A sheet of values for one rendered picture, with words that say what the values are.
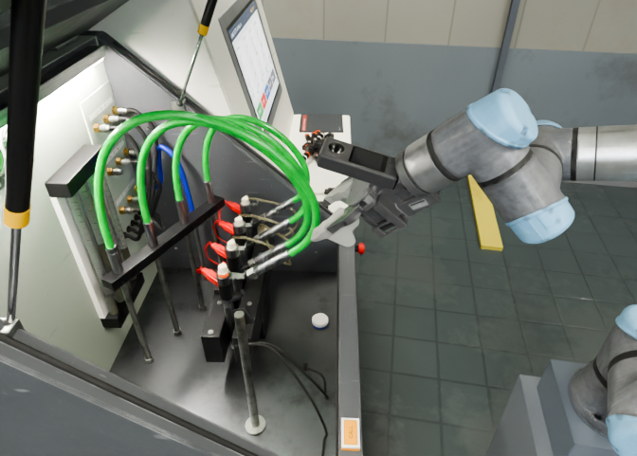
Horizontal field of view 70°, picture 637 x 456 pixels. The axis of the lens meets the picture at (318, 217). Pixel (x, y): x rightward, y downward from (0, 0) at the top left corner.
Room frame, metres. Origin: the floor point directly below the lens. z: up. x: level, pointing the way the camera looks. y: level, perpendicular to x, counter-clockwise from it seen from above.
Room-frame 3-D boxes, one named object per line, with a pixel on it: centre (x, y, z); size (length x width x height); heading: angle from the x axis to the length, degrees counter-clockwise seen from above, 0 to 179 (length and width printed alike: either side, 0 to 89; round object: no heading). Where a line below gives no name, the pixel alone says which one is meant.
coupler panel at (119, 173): (0.88, 0.43, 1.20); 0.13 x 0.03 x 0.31; 178
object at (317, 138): (1.36, 0.00, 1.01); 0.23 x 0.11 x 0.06; 178
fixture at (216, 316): (0.75, 0.17, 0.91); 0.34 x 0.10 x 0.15; 178
